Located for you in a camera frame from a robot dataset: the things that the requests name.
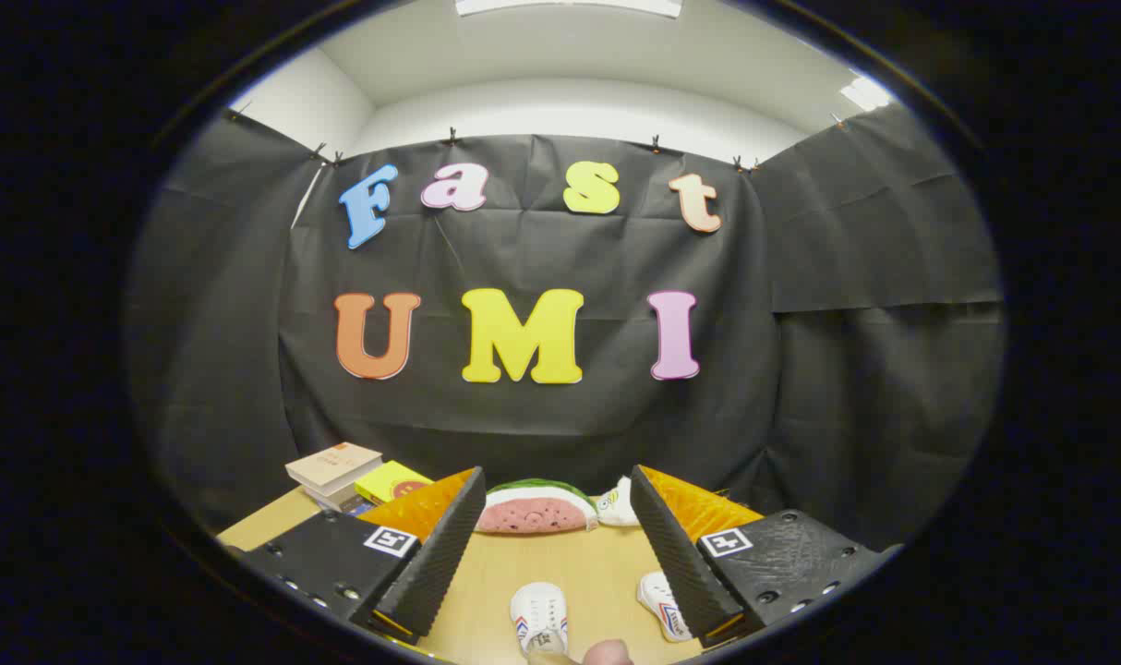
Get white plush toy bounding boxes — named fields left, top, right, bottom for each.
left=596, top=476, right=641, bottom=528

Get watermelon slice plush toy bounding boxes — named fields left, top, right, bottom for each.
left=475, top=478, right=599, bottom=536

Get grey book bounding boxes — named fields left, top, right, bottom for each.
left=302, top=482, right=369, bottom=513

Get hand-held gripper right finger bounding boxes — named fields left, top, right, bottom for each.
left=629, top=465, right=903, bottom=649

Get ceiling light panel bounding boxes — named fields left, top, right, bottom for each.
left=839, top=75, right=895, bottom=113
left=455, top=0, right=684, bottom=19

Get white canvas shoe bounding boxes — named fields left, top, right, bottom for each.
left=636, top=571, right=695, bottom=644
left=510, top=582, right=570, bottom=659

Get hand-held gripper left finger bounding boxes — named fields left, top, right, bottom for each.
left=240, top=466, right=488, bottom=646

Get yellow book with red circle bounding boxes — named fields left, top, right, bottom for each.
left=354, top=460, right=435, bottom=506

